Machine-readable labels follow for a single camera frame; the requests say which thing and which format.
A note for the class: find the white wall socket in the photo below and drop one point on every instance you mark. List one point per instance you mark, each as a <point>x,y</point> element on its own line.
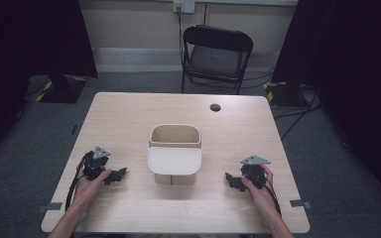
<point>184,6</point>

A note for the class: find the grey tape strip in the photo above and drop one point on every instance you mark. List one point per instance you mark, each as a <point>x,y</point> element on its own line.
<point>54,206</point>
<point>299,203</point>

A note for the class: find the beige box lid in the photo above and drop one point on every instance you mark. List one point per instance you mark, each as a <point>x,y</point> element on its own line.
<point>174,160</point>

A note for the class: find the person's right hand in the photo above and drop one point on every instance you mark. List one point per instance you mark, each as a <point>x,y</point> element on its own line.
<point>260,195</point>

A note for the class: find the person's left hand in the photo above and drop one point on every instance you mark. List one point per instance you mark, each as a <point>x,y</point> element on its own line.
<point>88,188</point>

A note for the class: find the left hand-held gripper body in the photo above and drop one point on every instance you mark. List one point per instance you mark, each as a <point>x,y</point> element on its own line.
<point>94,165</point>

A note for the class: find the black stand base striped tape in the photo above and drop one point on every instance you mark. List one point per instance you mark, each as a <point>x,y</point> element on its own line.
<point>63,91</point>
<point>286,94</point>

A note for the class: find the black folding chair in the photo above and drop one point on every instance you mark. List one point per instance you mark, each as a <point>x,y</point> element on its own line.
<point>215,56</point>

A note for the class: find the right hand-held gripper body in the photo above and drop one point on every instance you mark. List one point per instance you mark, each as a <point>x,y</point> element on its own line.
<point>253,172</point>

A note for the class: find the black curtain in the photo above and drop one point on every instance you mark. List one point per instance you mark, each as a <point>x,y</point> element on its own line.
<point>29,43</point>
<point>354,66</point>

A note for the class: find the beige storage box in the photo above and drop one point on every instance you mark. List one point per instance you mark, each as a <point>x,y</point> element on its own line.
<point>174,136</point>

